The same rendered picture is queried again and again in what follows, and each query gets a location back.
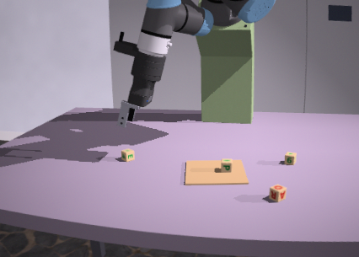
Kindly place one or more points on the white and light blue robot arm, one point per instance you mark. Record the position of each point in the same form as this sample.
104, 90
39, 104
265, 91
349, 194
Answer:
162, 17

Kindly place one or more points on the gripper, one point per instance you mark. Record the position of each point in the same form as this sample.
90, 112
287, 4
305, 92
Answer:
149, 58

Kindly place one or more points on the peach flat mat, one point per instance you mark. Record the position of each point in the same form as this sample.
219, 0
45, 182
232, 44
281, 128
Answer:
209, 173

